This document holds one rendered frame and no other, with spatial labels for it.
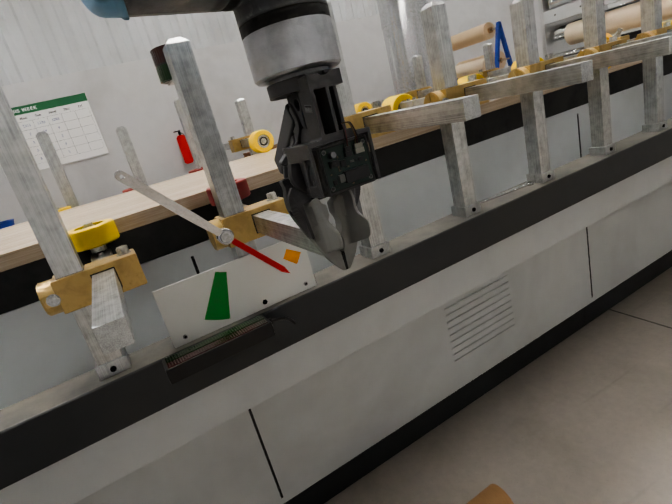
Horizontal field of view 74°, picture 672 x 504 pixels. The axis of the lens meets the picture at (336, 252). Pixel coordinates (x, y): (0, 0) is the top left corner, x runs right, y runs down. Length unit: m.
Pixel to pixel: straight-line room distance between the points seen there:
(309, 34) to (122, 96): 7.56
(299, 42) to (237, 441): 0.91
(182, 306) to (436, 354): 0.82
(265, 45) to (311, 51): 0.04
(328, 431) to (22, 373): 0.69
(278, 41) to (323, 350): 0.60
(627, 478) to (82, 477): 1.17
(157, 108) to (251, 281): 7.28
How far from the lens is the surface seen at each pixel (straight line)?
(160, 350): 0.78
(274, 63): 0.45
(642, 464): 1.42
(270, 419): 1.15
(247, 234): 0.75
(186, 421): 0.85
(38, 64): 8.12
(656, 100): 1.59
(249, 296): 0.77
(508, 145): 1.42
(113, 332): 0.48
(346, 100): 0.83
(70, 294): 0.73
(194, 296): 0.74
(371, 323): 0.93
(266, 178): 0.97
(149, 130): 7.94
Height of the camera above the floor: 0.99
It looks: 18 degrees down
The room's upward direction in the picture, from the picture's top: 15 degrees counter-clockwise
